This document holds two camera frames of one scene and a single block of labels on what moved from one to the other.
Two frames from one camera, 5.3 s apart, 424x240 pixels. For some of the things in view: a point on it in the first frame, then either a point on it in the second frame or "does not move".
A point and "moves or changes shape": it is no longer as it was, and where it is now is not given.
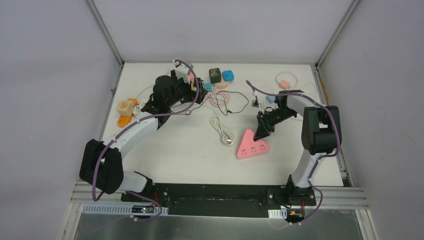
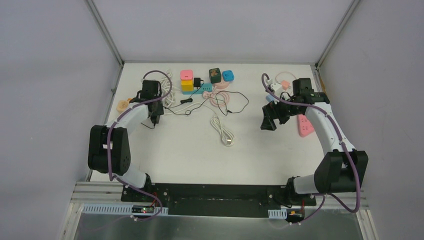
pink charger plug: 285,84 does not move
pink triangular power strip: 249,147 moves or changes shape
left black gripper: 194,91 -> 156,111
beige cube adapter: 124,108 does not move
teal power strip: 207,86 does not move
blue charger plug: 270,99 does not move
